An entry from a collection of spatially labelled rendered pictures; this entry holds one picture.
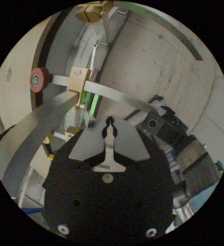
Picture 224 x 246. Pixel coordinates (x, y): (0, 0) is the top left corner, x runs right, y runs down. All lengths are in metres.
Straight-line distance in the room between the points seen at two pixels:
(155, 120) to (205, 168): 0.15
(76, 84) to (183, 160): 0.32
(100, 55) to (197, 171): 0.48
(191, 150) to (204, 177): 0.06
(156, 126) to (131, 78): 0.98
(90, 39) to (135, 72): 0.78
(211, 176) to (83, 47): 0.65
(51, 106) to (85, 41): 0.46
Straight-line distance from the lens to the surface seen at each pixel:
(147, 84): 1.21
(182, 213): 0.38
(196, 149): 0.19
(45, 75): 0.27
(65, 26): 0.48
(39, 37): 0.34
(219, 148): 2.56
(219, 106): 2.80
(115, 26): 0.48
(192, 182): 0.19
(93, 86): 0.23
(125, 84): 1.11
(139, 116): 1.04
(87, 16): 0.20
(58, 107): 0.15
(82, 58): 0.51
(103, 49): 0.41
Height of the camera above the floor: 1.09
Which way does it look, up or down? 56 degrees down
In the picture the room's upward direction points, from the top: 179 degrees counter-clockwise
